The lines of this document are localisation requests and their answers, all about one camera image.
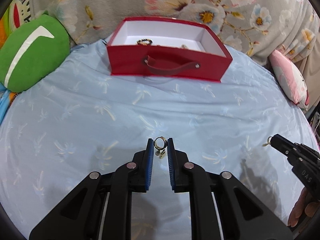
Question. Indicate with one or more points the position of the gold hoop charm earring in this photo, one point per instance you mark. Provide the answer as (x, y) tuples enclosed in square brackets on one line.
[(268, 141), (160, 146)]

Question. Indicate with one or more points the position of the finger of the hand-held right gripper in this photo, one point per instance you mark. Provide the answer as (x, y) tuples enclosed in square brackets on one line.
[(282, 146)]

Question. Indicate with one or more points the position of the person's right hand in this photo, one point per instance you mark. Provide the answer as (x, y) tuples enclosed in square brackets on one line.
[(303, 210)]

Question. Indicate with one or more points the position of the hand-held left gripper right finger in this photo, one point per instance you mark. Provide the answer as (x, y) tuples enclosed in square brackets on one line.
[(170, 160)]

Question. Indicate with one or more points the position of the light blue bed sheet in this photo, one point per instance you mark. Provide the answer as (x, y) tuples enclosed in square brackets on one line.
[(125, 110)]

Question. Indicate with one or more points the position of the red cardboard box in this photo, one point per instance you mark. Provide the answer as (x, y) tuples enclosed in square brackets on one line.
[(170, 65)]

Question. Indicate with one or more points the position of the cartoon printed cloth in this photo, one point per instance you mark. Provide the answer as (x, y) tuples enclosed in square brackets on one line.
[(17, 17)]

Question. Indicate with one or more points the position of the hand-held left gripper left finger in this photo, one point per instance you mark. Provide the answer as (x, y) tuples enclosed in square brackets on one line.
[(149, 157)]

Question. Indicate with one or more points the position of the green pillow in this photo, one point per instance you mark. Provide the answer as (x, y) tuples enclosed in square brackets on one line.
[(32, 52)]

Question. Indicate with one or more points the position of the pink cartoon pillow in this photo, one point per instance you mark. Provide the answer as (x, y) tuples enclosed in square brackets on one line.
[(291, 80)]

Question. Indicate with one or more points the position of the grey floral blanket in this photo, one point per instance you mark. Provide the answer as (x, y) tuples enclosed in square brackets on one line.
[(112, 0)]

